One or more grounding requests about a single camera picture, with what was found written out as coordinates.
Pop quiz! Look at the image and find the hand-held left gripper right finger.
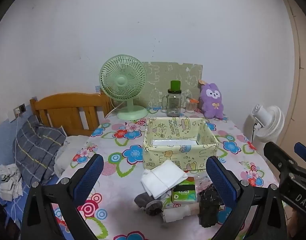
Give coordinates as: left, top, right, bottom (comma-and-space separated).
205, 156, 287, 240

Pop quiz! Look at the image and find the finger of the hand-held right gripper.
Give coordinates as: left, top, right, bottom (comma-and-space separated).
263, 142, 297, 176
294, 142, 306, 172

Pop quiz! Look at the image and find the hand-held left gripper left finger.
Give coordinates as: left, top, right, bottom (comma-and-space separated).
23, 154, 105, 240

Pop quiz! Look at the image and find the clear plastic bag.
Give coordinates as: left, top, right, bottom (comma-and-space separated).
193, 174, 213, 193

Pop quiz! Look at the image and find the black plastic bag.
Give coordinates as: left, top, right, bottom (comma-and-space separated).
198, 183, 225, 228

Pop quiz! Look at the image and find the green tissue packet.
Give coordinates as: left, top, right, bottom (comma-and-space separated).
171, 177, 197, 204

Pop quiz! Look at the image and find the white paper roll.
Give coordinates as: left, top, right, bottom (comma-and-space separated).
162, 204, 201, 222

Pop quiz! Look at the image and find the yellow printed fabric storage box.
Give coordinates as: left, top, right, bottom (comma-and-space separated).
142, 117, 219, 172

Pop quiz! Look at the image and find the white cloth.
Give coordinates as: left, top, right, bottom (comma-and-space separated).
140, 160, 188, 198
0, 164, 24, 202

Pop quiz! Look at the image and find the grey sock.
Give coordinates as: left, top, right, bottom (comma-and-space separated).
134, 191, 163, 217

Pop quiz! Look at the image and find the person's right hand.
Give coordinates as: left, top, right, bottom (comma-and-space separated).
287, 210, 297, 239

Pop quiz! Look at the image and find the white blanket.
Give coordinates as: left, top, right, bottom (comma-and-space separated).
54, 135, 90, 178

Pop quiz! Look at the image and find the white standing fan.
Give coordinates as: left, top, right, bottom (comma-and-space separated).
250, 104, 285, 150

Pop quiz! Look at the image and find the grey plaid pillow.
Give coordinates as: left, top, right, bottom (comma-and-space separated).
13, 115, 67, 187

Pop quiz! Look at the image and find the beige door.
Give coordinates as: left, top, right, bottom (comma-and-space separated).
281, 0, 306, 155

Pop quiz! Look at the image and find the wooden bed headboard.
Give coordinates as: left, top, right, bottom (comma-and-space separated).
30, 91, 113, 137

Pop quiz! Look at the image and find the purple plush rabbit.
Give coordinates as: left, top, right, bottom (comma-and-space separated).
198, 80, 225, 120

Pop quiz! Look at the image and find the small glass jar orange lid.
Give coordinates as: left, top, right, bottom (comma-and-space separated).
185, 97, 200, 113

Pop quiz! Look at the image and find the crumpled white cloth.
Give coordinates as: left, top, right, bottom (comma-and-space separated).
0, 164, 24, 202

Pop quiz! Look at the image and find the blue bed sheet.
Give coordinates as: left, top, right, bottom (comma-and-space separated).
0, 177, 59, 240

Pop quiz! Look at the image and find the glass jar mug green lid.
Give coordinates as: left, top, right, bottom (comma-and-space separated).
162, 80, 185, 117

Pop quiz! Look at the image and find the green desk fan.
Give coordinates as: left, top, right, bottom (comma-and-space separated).
99, 54, 148, 121

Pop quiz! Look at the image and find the green printed board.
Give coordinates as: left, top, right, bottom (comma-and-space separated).
142, 61, 203, 109

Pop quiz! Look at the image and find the black fan cable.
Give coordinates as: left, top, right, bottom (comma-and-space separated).
251, 122, 259, 143

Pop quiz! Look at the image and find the white fan cable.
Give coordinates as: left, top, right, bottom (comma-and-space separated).
104, 101, 121, 119

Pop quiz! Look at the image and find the white charging cable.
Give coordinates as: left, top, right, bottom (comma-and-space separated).
14, 112, 22, 165

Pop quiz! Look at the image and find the wall socket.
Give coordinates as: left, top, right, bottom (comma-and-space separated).
13, 103, 26, 117

